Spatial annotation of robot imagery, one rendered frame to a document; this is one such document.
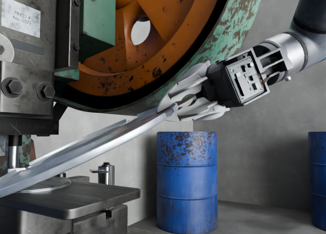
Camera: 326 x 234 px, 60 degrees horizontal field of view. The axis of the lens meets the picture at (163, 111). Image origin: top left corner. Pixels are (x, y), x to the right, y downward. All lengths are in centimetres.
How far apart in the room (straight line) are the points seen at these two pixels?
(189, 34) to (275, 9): 324
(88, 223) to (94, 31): 38
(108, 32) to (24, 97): 25
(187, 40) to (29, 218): 51
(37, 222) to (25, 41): 31
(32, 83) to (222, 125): 340
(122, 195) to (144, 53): 51
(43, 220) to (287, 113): 333
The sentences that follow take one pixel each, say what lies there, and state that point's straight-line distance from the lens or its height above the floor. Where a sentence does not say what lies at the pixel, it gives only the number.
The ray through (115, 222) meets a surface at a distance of 64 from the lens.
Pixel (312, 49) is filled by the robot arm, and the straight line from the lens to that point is 54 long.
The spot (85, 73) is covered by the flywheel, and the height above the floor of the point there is 105.
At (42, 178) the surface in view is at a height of 82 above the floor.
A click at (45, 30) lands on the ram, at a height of 106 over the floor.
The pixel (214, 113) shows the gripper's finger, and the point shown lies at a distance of 45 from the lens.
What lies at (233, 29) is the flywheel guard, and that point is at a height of 111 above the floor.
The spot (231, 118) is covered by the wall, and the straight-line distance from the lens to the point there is 377.
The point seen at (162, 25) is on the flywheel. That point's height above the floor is 116.
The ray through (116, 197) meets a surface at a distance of 39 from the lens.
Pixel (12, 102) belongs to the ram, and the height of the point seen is 91.
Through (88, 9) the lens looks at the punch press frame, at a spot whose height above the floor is 111.
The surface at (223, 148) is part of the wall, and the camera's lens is 380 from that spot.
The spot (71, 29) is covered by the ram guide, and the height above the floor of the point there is 106.
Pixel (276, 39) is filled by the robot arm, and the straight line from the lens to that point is 51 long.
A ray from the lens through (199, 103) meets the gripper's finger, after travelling 44.
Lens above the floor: 86
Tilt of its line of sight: 4 degrees up
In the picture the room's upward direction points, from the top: straight up
